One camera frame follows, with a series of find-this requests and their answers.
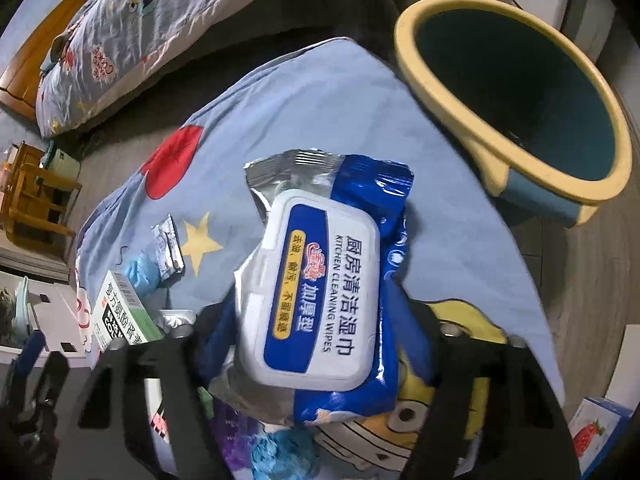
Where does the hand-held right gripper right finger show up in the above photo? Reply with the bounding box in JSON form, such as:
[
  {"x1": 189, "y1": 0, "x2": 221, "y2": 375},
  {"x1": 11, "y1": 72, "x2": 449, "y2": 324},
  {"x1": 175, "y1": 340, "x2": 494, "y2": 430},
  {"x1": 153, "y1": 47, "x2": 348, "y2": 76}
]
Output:
[{"x1": 400, "y1": 302, "x2": 583, "y2": 480}]

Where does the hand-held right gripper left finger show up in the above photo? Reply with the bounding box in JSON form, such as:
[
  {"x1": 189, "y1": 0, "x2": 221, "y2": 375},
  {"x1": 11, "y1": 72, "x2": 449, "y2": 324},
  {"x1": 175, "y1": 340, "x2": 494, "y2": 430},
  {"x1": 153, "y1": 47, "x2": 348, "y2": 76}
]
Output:
[{"x1": 52, "y1": 304, "x2": 241, "y2": 480}]

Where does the green and white medicine box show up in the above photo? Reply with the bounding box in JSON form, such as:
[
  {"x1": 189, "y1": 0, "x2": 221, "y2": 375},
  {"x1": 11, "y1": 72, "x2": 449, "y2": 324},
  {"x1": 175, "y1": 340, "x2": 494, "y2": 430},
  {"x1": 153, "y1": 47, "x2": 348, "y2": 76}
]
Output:
[{"x1": 90, "y1": 270, "x2": 166, "y2": 356}]

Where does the purple packet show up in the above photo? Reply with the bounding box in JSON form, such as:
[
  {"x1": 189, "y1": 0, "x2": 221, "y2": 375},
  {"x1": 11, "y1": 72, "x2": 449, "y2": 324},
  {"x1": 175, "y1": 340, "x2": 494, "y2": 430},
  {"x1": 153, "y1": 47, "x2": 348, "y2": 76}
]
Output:
[{"x1": 210, "y1": 400, "x2": 263, "y2": 467}]

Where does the blue wet wipes pack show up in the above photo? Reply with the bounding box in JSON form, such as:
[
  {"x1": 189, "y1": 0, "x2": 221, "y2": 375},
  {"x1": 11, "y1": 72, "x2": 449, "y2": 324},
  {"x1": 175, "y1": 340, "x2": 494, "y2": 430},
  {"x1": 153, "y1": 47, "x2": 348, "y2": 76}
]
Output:
[{"x1": 207, "y1": 149, "x2": 436, "y2": 426}]

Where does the blue face mask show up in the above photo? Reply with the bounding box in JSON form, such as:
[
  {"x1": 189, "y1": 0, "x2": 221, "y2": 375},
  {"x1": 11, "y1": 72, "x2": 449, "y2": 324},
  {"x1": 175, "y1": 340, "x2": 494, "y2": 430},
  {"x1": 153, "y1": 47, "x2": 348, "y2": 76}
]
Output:
[
  {"x1": 122, "y1": 255, "x2": 166, "y2": 296},
  {"x1": 250, "y1": 430, "x2": 321, "y2": 480}
]

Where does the blue bin with yellow rim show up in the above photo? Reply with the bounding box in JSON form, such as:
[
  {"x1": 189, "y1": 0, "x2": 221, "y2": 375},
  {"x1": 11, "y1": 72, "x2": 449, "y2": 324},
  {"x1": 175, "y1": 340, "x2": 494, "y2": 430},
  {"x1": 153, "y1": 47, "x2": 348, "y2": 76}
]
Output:
[{"x1": 394, "y1": 0, "x2": 633, "y2": 228}]

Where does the silver blister pack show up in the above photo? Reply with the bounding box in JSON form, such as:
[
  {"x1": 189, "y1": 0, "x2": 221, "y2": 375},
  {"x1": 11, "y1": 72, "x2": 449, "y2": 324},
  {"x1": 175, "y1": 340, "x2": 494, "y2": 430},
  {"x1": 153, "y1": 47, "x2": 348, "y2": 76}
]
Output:
[{"x1": 155, "y1": 310, "x2": 197, "y2": 337}]

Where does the grey low cabinet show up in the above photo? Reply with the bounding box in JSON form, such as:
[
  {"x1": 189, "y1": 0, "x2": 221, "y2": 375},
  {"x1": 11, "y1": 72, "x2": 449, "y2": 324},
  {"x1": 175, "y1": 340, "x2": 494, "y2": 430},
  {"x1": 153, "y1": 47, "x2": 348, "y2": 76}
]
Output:
[{"x1": 0, "y1": 247, "x2": 96, "y2": 361}]

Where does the teal plastic basin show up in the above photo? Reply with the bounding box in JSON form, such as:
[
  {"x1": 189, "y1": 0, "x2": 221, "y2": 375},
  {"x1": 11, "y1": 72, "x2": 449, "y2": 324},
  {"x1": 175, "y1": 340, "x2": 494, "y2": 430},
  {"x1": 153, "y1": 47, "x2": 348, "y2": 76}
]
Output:
[{"x1": 14, "y1": 275, "x2": 32, "y2": 346}]

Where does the small silver foil sachet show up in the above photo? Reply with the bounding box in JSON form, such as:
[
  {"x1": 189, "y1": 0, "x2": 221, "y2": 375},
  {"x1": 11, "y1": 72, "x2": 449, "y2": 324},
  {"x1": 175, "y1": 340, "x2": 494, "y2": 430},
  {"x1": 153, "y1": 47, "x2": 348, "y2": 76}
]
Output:
[{"x1": 151, "y1": 215, "x2": 186, "y2": 278}]

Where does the white box with strawberry print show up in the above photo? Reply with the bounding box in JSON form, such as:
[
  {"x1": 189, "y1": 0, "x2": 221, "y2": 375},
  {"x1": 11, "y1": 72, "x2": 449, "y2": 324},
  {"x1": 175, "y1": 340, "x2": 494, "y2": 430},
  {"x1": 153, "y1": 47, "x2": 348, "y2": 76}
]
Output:
[{"x1": 567, "y1": 397, "x2": 633, "y2": 476}]

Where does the wooden chair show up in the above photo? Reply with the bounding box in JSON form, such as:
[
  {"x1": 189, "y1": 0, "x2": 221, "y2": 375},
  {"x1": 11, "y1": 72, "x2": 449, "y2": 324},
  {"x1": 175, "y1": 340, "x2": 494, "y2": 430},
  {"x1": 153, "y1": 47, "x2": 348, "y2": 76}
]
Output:
[{"x1": 0, "y1": 142, "x2": 83, "y2": 261}]

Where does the pale green lidded bucket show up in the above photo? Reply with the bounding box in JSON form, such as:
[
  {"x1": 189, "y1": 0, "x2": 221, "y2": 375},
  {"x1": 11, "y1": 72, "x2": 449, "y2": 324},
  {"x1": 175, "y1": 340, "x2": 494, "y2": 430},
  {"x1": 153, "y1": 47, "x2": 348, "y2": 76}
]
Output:
[{"x1": 42, "y1": 142, "x2": 83, "y2": 177}]

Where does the blue cartoon blanket with yellow figure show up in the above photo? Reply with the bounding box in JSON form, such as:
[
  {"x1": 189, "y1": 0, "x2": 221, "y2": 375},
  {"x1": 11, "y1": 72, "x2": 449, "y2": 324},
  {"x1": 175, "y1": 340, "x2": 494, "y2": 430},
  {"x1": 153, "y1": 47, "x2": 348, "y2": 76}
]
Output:
[{"x1": 75, "y1": 37, "x2": 566, "y2": 480}]

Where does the bed with cartoon duvet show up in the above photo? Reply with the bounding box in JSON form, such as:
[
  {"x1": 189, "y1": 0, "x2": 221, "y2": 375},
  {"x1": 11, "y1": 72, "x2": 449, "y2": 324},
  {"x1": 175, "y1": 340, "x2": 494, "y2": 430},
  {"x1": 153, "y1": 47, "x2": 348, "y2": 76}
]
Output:
[{"x1": 35, "y1": 0, "x2": 381, "y2": 138}]

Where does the wooden headboard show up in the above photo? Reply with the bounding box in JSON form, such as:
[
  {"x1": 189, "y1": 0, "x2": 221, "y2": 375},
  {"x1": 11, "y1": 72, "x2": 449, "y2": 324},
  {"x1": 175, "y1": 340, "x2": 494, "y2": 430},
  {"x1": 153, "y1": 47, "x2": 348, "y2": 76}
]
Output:
[{"x1": 0, "y1": 0, "x2": 126, "y2": 111}]

